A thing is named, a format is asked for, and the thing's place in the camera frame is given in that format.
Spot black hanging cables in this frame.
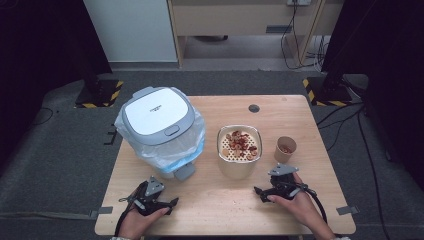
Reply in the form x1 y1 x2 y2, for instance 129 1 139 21
280 0 329 72

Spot dark curtain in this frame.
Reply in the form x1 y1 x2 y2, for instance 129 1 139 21
0 0 113 164
320 0 424 183

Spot grey white lidded trash can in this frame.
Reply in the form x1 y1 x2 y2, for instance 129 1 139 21
120 86 205 183

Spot brown paper cup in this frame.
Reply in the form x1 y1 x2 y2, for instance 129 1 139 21
273 135 298 164

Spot light wooden desk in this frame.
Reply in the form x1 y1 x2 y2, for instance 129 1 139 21
166 0 345 68

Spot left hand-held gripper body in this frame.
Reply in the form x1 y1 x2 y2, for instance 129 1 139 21
131 176 169 216

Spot beige strainer bin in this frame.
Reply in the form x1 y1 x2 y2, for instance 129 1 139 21
216 124 263 181

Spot white cabinet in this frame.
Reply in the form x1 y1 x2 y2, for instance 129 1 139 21
83 0 179 64

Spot white trash bag bin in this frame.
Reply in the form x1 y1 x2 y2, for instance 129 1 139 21
114 87 207 174

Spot food scraps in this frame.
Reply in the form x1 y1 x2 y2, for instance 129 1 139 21
222 130 260 162

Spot thin black floor cable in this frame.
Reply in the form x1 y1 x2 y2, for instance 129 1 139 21
30 106 55 128

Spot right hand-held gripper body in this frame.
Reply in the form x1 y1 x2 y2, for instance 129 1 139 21
267 163 303 201

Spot grey table bracket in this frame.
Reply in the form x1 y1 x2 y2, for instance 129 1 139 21
335 205 361 216
89 206 115 220

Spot right hand-held gripper cable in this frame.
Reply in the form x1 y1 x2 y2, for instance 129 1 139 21
298 184 329 225

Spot black table bracket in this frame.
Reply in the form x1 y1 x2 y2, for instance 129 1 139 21
103 124 119 146

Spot person's left hand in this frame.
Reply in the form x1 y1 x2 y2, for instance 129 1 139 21
119 206 171 240

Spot black floor cables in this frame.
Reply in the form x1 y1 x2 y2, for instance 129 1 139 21
315 101 392 240

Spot striped black stand base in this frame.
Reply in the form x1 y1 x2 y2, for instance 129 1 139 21
74 79 125 109
302 75 354 108

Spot person's right hand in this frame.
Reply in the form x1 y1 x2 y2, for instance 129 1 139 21
266 173 323 232

